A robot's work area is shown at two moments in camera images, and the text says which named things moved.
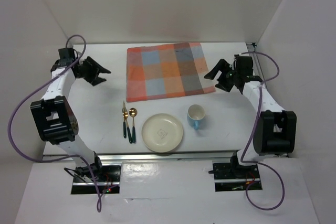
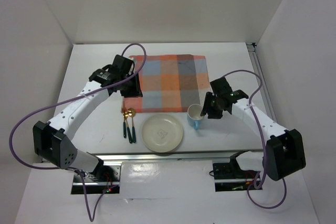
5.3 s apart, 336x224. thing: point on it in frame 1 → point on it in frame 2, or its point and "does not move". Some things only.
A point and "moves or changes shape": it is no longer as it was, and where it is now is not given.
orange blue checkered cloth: x=166 y=71 moves or changes shape
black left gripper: x=95 y=67 → x=136 y=91
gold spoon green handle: x=133 y=112 does not move
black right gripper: x=222 y=65 → x=207 y=108
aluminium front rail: x=156 y=155 does not move
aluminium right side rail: x=252 y=47 does not move
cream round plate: x=161 y=132 does not move
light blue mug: x=195 y=113 does not move
